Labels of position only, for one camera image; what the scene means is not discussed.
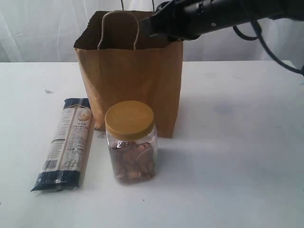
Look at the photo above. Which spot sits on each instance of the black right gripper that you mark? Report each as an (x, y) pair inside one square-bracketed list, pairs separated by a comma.
[(167, 21)]

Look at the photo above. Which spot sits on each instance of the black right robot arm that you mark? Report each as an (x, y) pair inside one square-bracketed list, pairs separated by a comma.
[(188, 19)]

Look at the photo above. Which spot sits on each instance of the white backdrop curtain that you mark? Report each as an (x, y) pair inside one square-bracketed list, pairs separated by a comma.
[(45, 31)]

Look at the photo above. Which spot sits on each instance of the brown paper shopping bag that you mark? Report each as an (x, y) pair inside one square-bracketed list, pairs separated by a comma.
[(119, 63)]

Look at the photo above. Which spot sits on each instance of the clear tape scrap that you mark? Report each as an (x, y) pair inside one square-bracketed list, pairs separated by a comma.
[(101, 135)]

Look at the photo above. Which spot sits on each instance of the clear jar yellow lid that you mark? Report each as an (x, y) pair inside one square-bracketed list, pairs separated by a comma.
[(132, 141)]

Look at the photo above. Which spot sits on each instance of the dark blue noodle packet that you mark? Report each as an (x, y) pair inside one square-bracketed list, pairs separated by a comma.
[(61, 169)]

